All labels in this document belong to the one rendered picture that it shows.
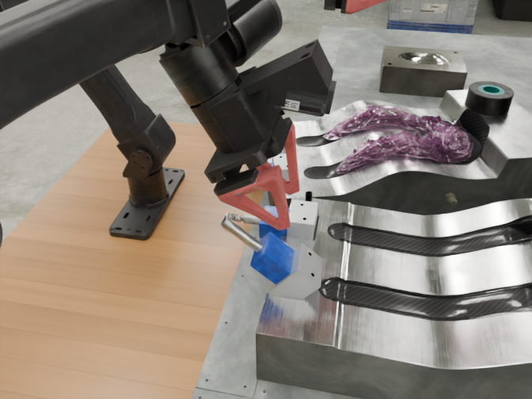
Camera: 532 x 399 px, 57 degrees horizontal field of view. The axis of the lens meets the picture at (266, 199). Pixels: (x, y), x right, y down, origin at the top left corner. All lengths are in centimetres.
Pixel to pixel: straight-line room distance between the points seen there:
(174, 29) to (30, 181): 222
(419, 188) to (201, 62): 51
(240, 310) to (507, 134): 56
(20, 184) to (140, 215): 176
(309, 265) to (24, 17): 39
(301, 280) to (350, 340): 8
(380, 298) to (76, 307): 42
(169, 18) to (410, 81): 96
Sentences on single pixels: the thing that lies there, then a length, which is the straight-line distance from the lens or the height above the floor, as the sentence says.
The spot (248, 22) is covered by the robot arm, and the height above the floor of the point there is 119.
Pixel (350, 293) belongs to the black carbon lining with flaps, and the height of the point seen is 88.
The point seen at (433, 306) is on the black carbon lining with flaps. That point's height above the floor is 88.
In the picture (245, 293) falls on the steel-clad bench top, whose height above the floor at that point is 80.
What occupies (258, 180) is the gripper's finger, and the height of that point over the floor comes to 107.
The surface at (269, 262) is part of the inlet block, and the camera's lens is 56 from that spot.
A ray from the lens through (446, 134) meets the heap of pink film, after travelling 94.
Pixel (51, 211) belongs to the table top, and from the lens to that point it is 94.
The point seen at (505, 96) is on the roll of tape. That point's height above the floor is 95.
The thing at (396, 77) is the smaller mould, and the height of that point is 84.
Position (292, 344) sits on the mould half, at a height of 88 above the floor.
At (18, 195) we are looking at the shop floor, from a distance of 250.
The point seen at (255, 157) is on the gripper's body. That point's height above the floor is 110.
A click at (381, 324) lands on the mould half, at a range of 59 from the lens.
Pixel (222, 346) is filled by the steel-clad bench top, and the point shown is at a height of 80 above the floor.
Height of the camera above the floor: 133
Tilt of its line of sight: 37 degrees down
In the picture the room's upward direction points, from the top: straight up
